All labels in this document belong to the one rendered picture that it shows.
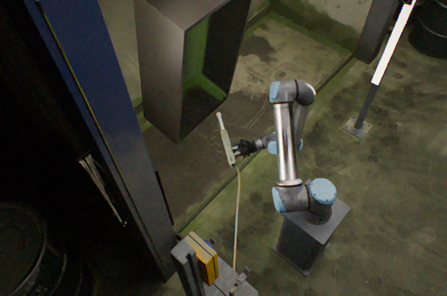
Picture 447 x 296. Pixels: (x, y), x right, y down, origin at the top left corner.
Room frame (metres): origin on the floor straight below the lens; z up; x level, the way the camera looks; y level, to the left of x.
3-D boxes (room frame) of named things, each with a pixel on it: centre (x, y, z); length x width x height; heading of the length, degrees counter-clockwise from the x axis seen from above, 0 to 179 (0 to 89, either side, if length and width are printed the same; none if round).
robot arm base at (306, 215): (0.98, -0.53, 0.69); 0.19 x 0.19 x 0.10
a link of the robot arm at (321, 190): (0.98, -0.53, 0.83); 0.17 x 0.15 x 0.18; 93
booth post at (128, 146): (0.89, 0.45, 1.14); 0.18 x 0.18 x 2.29; 47
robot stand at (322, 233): (0.98, -0.53, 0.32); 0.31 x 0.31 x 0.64; 47
